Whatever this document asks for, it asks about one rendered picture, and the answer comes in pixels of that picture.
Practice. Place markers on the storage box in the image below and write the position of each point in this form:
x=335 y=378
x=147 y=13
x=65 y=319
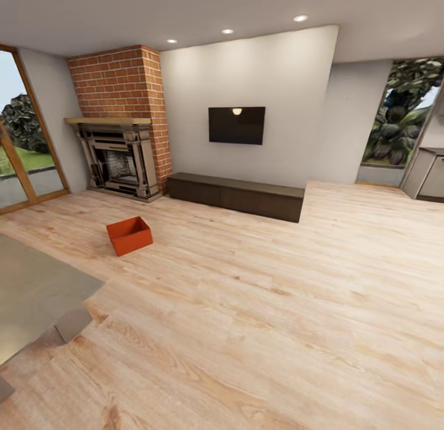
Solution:
x=129 y=235

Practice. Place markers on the door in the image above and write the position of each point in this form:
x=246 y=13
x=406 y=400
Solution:
x=29 y=168

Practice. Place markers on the wall mounted tv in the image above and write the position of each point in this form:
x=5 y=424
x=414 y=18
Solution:
x=242 y=125

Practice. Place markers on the wood fireplace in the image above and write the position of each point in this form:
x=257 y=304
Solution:
x=120 y=160

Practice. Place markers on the fixed window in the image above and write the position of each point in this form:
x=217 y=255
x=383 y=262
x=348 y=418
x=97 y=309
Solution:
x=409 y=97

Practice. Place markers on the coffee table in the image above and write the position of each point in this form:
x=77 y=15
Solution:
x=37 y=292

